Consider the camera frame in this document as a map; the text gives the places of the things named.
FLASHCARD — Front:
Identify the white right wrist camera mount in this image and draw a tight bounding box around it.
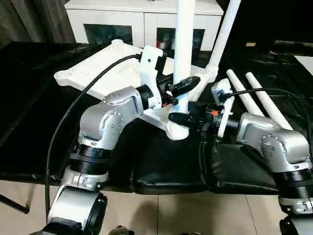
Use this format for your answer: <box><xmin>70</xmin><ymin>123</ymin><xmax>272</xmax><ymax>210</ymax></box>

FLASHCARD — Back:
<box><xmin>211</xmin><ymin>78</ymin><xmax>236</xmax><ymax>138</ymax></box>

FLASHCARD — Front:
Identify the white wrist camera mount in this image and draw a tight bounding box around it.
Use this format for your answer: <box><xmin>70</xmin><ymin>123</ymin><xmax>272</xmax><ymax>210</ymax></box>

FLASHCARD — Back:
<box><xmin>211</xmin><ymin>78</ymin><xmax>236</xmax><ymax>138</ymax></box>
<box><xmin>139</xmin><ymin>45</ymin><xmax>164</xmax><ymax>110</ymax></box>

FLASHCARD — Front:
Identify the black mat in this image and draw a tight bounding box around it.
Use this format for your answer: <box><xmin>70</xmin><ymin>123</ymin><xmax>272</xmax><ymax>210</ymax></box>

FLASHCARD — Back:
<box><xmin>0</xmin><ymin>41</ymin><xmax>313</xmax><ymax>195</ymax></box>

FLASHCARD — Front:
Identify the white plastic table leg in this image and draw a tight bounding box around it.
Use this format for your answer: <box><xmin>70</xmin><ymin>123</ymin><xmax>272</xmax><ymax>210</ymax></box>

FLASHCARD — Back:
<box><xmin>205</xmin><ymin>0</ymin><xmax>242</xmax><ymax>74</ymax></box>
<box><xmin>170</xmin><ymin>0</ymin><xmax>196</xmax><ymax>116</ymax></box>
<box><xmin>246</xmin><ymin>72</ymin><xmax>294</xmax><ymax>131</ymax></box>
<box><xmin>226</xmin><ymin>69</ymin><xmax>264</xmax><ymax>116</ymax></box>

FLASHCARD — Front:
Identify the white plastic table top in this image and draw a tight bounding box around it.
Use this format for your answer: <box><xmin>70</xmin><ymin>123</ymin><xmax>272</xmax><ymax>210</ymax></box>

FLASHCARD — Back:
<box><xmin>53</xmin><ymin>39</ymin><xmax>218</xmax><ymax>141</ymax></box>

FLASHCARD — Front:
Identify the grey curtain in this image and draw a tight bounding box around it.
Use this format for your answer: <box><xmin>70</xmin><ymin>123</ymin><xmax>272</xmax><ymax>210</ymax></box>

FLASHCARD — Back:
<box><xmin>0</xmin><ymin>0</ymin><xmax>76</xmax><ymax>48</ymax></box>

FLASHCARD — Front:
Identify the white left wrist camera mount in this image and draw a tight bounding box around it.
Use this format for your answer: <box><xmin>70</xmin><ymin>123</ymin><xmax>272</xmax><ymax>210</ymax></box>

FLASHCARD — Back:
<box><xmin>139</xmin><ymin>45</ymin><xmax>164</xmax><ymax>110</ymax></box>

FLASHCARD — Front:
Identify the black folding table frame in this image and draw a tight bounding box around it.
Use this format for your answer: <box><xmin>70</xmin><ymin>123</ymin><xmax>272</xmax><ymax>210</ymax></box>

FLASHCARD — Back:
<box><xmin>0</xmin><ymin>194</ymin><xmax>31</xmax><ymax>215</ymax></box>

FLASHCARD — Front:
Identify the white flat board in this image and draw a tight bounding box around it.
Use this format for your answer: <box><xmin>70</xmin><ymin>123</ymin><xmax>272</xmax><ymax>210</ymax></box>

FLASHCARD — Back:
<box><xmin>294</xmin><ymin>55</ymin><xmax>313</xmax><ymax>74</ymax></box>

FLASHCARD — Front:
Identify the white cabinet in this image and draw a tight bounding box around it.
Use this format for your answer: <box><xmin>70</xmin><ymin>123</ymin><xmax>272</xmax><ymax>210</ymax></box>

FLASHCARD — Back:
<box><xmin>66</xmin><ymin>0</ymin><xmax>224</xmax><ymax>51</ymax></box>

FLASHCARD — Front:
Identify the black side table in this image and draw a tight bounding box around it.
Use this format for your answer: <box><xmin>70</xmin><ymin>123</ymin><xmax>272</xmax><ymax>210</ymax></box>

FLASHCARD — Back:
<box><xmin>268</xmin><ymin>40</ymin><xmax>313</xmax><ymax>56</ymax></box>

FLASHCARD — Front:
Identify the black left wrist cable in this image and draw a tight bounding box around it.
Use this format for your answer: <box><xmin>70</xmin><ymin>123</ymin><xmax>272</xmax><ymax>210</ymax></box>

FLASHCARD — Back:
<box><xmin>45</xmin><ymin>52</ymin><xmax>145</xmax><ymax>221</ymax></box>

